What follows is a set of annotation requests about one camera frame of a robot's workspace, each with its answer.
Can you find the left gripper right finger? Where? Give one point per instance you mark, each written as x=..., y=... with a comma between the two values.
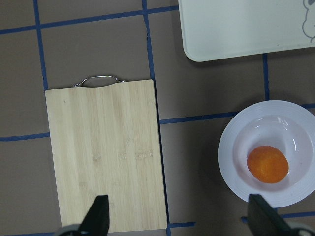
x=263, y=219

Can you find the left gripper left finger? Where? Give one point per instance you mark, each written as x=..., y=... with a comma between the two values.
x=97, y=220

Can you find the orange fruit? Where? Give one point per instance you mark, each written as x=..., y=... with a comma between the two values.
x=267, y=164

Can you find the cream bear tray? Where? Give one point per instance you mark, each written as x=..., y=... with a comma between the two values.
x=221, y=29

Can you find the bamboo cutting board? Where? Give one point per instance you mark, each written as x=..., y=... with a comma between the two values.
x=105, y=141

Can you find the white round plate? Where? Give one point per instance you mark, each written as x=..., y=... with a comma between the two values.
x=280, y=124

